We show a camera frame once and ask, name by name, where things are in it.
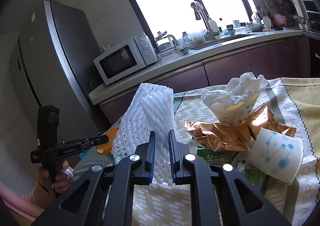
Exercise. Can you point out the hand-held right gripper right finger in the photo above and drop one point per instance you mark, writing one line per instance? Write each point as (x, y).
(172, 157)

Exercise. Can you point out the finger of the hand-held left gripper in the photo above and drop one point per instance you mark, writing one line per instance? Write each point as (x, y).
(96, 140)

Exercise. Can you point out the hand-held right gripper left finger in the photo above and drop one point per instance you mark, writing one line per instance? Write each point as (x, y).
(151, 157)

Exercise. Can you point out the orange snack wrapper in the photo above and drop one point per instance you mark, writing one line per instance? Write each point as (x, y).
(110, 146)

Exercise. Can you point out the green cartoon snack packet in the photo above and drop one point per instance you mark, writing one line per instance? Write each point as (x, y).
(252, 176)
(215, 157)

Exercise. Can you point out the white foam fruit net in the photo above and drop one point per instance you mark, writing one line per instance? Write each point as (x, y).
(150, 108)

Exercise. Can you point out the person's left forearm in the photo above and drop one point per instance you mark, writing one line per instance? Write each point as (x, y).
(20, 201)

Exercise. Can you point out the person's left hand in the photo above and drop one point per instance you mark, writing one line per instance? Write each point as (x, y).
(62, 179)

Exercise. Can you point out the patterned tablecloth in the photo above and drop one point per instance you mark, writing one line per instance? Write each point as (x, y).
(162, 206)

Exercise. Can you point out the gold foil wrapper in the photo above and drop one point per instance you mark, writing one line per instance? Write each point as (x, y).
(270, 121)
(220, 136)

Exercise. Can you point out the silver refrigerator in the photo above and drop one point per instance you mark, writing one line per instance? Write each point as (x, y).
(50, 65)

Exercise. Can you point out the dotted paper cup with tissue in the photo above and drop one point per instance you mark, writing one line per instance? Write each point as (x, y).
(232, 119)

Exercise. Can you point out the white microwave oven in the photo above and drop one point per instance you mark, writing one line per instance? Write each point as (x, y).
(120, 59)

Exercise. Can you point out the crumpled white tissue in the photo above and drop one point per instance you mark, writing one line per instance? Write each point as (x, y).
(232, 88)

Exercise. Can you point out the white kitchen countertop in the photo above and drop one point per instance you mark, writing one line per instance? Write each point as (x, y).
(190, 62)

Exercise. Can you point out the white paper cup blue dots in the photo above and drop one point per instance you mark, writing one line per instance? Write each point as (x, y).
(272, 156)

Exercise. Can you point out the purple base cabinets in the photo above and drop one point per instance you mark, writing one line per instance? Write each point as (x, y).
(225, 70)

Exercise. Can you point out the blue and white bowl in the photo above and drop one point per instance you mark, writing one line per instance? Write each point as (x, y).
(184, 50)

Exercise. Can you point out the white electric kettle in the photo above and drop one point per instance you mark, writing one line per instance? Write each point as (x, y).
(171, 42)

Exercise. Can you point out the glass pot with lid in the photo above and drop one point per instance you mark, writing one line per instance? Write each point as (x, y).
(161, 40)

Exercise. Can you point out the clear plastic bag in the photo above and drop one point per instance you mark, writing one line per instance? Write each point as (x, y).
(198, 37)

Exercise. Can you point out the white soap bottle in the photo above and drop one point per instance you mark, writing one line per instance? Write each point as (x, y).
(213, 25)

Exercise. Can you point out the steel kitchen faucet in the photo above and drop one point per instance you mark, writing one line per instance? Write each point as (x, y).
(203, 17)

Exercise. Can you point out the white mug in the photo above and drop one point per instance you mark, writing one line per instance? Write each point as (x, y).
(236, 23)

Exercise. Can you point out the grey bowl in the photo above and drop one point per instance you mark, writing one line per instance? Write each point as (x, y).
(255, 27)

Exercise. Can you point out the white dotted trivet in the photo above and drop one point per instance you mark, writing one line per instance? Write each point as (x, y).
(267, 22)

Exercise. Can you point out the pink pot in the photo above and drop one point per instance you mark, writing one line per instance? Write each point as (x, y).
(280, 20)

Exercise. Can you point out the stainless steel kettle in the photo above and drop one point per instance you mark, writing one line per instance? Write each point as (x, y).
(302, 22)

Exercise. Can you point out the black frying pan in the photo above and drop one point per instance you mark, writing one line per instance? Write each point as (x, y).
(289, 5)

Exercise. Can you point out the black built-in oven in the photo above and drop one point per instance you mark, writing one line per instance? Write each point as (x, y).
(313, 15)

